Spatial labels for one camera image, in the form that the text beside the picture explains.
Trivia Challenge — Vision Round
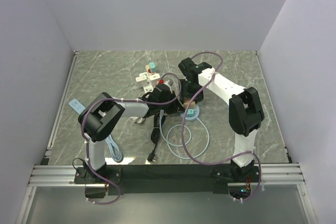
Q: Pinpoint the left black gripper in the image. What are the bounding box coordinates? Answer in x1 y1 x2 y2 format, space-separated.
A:
157 92 185 116

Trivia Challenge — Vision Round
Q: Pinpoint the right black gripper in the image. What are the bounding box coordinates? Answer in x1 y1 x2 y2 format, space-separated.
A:
178 79 204 104

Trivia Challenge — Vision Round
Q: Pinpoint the orange cube charger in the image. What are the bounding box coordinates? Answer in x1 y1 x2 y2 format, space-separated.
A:
183 98 197 109

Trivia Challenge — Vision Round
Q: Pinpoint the teal charger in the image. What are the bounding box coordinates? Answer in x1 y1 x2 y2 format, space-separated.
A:
149 62 156 73
185 109 195 118

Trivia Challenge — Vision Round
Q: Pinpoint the round blue socket hub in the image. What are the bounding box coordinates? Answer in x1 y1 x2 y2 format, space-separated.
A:
185 105 200 122

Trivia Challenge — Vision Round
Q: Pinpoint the blue power strip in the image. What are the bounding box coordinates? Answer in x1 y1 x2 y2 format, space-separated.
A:
68 99 86 114

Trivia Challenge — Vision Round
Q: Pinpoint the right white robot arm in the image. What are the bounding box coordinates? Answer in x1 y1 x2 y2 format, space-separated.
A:
178 58 265 182

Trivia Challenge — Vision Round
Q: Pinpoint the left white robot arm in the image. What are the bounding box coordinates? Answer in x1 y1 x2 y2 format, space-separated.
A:
78 83 184 183

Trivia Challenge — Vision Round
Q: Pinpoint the white cube power strip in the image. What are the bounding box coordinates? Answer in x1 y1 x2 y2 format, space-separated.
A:
135 72 154 93

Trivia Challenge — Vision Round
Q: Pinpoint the teal charger on beige strip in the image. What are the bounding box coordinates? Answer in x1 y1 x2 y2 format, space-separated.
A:
149 62 156 73

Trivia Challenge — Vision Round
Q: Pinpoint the beige power strip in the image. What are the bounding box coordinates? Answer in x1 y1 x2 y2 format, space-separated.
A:
145 65 161 85

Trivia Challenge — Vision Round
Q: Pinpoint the black base bar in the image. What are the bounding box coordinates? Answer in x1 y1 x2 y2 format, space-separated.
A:
74 163 260 196

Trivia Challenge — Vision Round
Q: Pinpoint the black power cable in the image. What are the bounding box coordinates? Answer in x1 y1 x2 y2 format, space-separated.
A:
148 111 166 163

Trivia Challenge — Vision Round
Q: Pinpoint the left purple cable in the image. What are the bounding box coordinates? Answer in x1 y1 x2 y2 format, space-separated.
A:
80 73 182 205

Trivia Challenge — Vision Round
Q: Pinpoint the purple cable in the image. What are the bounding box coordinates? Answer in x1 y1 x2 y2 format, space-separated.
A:
181 51 263 203
80 73 182 205

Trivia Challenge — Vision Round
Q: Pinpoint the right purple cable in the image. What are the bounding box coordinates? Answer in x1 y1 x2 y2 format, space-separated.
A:
181 51 263 203

